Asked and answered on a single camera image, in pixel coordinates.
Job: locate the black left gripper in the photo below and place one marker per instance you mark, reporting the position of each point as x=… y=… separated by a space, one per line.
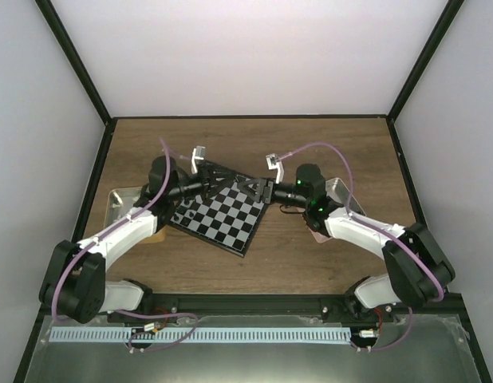
x=211 y=187

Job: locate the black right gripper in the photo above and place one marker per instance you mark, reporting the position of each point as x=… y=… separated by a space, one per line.
x=266 y=190

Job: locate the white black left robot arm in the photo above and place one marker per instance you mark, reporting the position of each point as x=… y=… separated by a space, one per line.
x=75 y=283

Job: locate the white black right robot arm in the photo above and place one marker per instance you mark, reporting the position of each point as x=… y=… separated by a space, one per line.
x=418 y=270

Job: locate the black and white chessboard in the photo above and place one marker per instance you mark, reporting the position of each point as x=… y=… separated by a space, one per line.
x=224 y=220

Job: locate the pink rimmed metal tray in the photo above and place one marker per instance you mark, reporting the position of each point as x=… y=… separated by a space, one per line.
x=337 y=190

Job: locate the orange rimmed metal tray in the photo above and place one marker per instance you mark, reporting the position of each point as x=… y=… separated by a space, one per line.
x=120 y=201

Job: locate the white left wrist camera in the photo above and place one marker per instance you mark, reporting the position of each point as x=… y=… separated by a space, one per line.
x=197 y=157

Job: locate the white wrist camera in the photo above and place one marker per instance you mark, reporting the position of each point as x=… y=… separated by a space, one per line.
x=197 y=157
x=274 y=163

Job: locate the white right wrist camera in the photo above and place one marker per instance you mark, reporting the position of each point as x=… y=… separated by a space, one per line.
x=274 y=163

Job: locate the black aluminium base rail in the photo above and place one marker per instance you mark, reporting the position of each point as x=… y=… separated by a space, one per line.
x=328 y=307

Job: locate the light blue slotted cable duct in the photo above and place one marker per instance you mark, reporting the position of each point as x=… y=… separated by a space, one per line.
x=326 y=335

